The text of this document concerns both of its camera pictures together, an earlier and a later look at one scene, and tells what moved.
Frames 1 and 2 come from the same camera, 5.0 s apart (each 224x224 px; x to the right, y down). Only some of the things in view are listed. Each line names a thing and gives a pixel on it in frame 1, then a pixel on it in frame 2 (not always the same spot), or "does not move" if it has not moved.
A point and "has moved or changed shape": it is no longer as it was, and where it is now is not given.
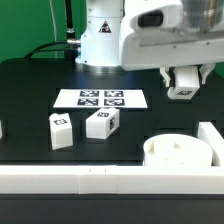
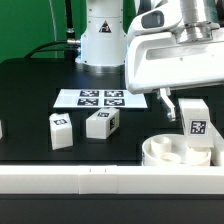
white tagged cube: (186, 80) has moved or changed shape
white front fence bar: (176, 179) does not move
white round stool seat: (177, 150) does not move
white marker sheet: (101, 98) does not move
